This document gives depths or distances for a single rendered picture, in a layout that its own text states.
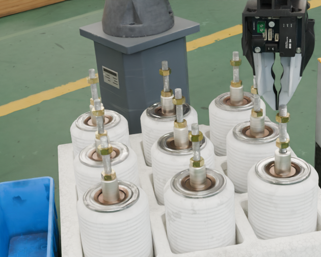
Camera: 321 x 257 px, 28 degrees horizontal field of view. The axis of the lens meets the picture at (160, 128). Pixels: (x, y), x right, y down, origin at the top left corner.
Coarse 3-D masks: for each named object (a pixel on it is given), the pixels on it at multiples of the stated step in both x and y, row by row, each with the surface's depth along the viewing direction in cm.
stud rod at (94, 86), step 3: (90, 69) 102; (93, 69) 102; (90, 72) 101; (93, 72) 102; (90, 75) 102; (93, 75) 102; (90, 78) 102; (90, 84) 103; (93, 84) 102; (93, 87) 102; (96, 87) 103; (93, 90) 103; (96, 90) 103; (93, 93) 103; (96, 93) 103; (93, 96) 103; (96, 96) 103; (93, 99) 103
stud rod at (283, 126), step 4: (280, 108) 83; (284, 108) 83; (280, 112) 83; (284, 112) 83; (280, 124) 84; (284, 124) 84; (280, 128) 84; (284, 128) 84; (280, 132) 84; (284, 132) 84; (280, 136) 85; (284, 136) 84; (280, 140) 85; (284, 140) 85; (280, 148) 86; (284, 148) 85; (280, 152) 86; (284, 152) 86
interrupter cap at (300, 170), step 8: (264, 160) 90; (272, 160) 89; (296, 160) 89; (256, 168) 88; (264, 168) 88; (272, 168) 88; (296, 168) 87; (304, 168) 87; (264, 176) 86; (272, 176) 86; (280, 176) 86; (288, 176) 86; (296, 176) 85; (304, 176) 85; (272, 184) 85; (280, 184) 84; (288, 184) 84
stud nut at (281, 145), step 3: (276, 141) 85; (279, 141) 85; (285, 141) 85; (288, 141) 85; (276, 144) 85; (279, 144) 85; (282, 144) 84; (285, 144) 85; (288, 144) 85; (279, 147) 85; (282, 147) 85; (285, 147) 85
